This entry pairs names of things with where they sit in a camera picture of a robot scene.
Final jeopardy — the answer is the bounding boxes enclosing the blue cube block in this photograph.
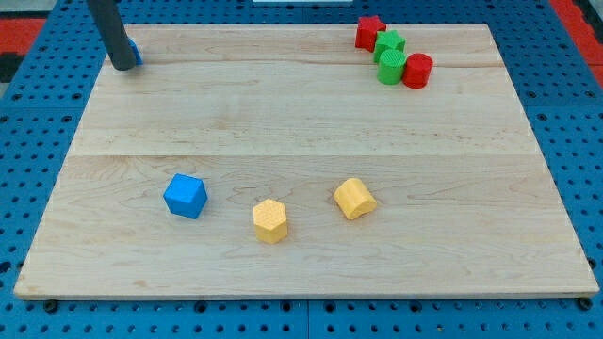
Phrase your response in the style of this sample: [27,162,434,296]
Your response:
[163,173,208,219]

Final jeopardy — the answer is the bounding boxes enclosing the yellow half-round block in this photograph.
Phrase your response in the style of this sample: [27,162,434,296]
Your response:
[334,178,377,220]

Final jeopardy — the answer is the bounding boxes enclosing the red star block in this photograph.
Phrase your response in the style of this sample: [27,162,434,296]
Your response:
[354,15,387,52]

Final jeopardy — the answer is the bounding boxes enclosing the blue triangle block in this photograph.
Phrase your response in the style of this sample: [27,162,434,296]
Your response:
[128,39,143,66]

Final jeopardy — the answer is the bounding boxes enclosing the yellow hexagon block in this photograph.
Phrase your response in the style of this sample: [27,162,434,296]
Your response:
[253,199,288,244]

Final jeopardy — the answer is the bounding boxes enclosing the dark grey cylindrical robot stick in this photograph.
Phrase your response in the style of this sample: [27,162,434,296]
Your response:
[86,0,137,71]

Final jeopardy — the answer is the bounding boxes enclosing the light wooden board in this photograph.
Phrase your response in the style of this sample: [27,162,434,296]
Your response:
[14,24,599,300]

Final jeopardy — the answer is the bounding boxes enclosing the green star block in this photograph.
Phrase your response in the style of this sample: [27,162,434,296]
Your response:
[373,30,406,63]

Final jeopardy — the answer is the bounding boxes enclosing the red cylinder block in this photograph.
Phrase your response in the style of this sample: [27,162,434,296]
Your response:
[402,53,433,89]

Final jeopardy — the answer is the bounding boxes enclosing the green cylinder block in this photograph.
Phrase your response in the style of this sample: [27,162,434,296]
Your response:
[377,49,407,85]

